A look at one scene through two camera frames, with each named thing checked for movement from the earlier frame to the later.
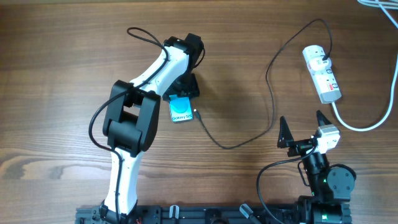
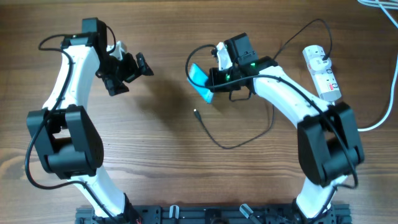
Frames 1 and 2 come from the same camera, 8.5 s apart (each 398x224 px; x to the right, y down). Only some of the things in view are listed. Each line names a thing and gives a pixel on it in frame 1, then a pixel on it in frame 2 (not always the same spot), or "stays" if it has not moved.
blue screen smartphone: (180, 109) to (197, 76)
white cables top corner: (384, 4) stays
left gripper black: (192, 91) to (132, 71)
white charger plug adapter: (318, 64) stays
